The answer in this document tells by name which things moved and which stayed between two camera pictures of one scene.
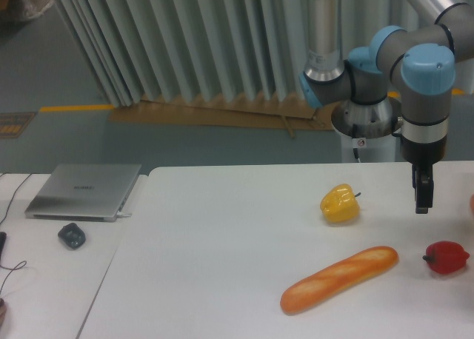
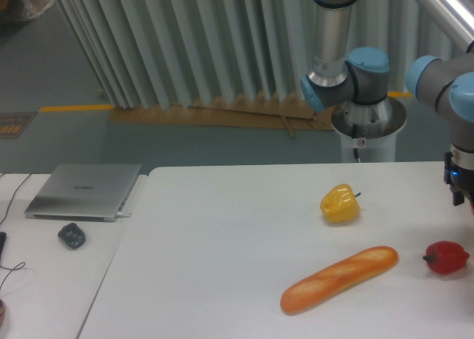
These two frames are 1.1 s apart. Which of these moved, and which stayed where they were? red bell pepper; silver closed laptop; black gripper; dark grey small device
Moved: black gripper
Stayed: silver closed laptop; red bell pepper; dark grey small device
